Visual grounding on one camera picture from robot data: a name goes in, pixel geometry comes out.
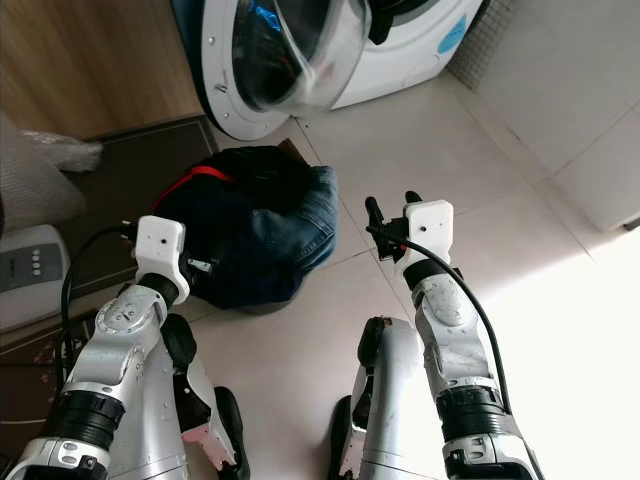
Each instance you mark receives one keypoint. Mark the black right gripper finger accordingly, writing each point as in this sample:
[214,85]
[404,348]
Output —
[413,198]
[376,216]

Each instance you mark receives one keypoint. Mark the navy shirt with red trim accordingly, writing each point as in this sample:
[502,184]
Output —
[250,180]

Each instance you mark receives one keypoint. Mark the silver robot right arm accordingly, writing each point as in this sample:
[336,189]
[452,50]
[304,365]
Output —
[460,350]

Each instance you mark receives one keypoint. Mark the white front-load washing machine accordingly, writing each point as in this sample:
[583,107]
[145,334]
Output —
[445,70]

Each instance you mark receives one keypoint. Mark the blue denim jeans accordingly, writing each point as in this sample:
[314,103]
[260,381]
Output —
[290,235]

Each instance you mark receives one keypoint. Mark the dark brown floor mat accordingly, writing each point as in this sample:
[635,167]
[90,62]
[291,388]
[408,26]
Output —
[150,170]

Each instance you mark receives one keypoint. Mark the robot left leg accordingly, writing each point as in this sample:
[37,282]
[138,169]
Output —
[210,420]

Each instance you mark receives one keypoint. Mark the white electric fan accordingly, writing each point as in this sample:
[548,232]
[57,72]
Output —
[32,275]

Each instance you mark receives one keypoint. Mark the white crumpled plastic bag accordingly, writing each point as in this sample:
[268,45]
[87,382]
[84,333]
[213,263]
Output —
[40,180]

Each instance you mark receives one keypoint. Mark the round glass washer door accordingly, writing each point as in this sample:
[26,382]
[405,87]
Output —
[270,55]

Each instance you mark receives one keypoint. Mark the wooden cabinet panel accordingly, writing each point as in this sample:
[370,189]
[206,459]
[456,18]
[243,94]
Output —
[90,55]

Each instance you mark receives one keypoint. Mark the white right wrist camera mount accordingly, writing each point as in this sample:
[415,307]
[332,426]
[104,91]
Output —
[430,228]

